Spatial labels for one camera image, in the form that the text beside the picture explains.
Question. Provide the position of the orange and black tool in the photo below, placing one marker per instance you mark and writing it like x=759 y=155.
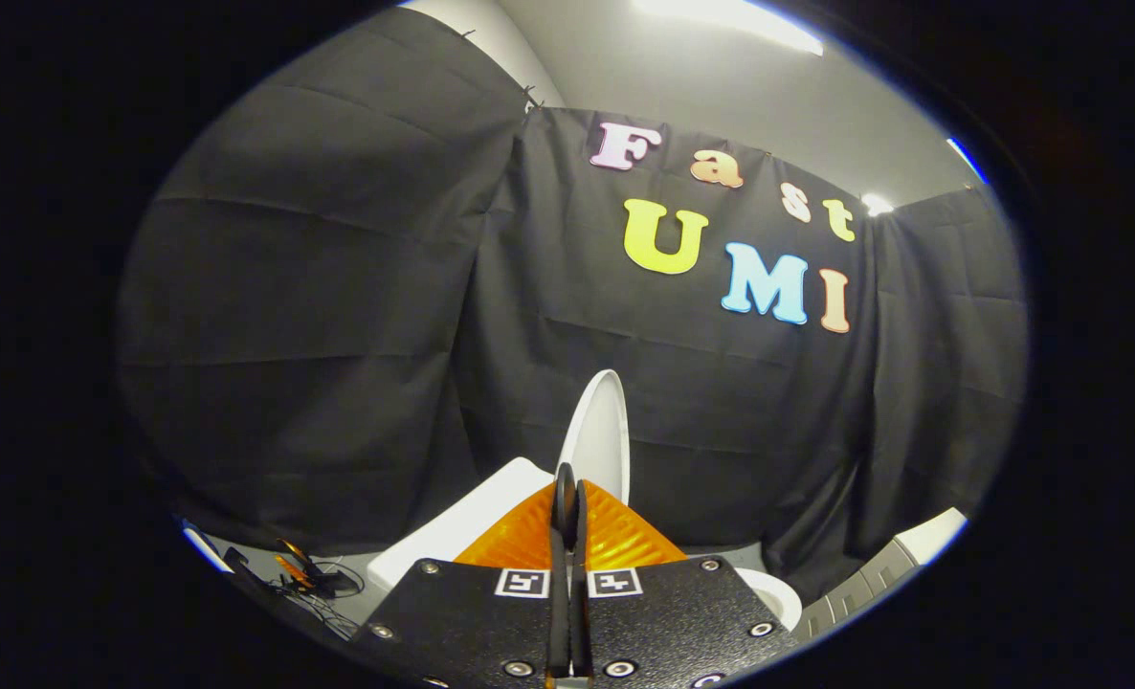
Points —
x=304 y=574

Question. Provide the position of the white cabinet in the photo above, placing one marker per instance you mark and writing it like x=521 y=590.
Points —
x=898 y=560

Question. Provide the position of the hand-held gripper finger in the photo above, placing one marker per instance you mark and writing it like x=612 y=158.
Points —
x=582 y=612
x=558 y=612

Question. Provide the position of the black backdrop cloth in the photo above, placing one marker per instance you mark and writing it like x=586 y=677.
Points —
x=338 y=335

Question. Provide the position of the white toilet lid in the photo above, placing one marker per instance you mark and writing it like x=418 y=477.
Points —
x=601 y=435

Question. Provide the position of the small ceiling light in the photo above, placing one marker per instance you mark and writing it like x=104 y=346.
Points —
x=878 y=204

